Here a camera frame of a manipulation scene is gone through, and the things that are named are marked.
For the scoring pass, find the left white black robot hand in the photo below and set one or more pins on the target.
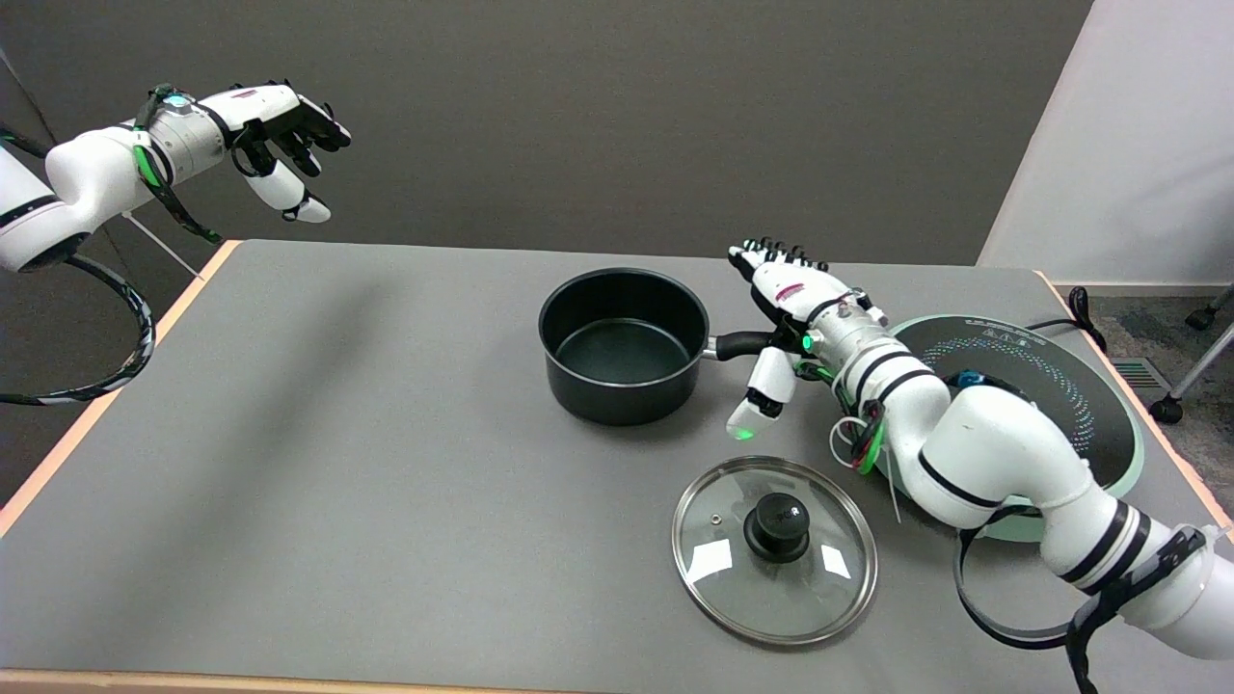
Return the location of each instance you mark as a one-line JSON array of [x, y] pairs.
[[260, 106]]

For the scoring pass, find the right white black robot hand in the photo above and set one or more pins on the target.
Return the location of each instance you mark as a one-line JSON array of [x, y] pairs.
[[800, 289]]

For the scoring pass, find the glass lid with black knob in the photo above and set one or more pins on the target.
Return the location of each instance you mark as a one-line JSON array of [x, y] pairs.
[[771, 578]]

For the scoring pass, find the metal stand legs with casters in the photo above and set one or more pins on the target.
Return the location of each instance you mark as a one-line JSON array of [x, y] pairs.
[[1200, 366]]

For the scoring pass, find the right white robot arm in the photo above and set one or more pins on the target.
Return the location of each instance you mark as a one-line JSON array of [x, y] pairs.
[[983, 453]]

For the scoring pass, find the green round induction cooker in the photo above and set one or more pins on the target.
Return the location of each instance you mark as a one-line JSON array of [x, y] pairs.
[[1060, 376]]

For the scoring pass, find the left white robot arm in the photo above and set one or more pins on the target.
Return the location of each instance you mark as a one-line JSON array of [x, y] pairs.
[[87, 173]]

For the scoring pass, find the metal floor vent grille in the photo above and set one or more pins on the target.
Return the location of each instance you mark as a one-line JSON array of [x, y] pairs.
[[1140, 373]]

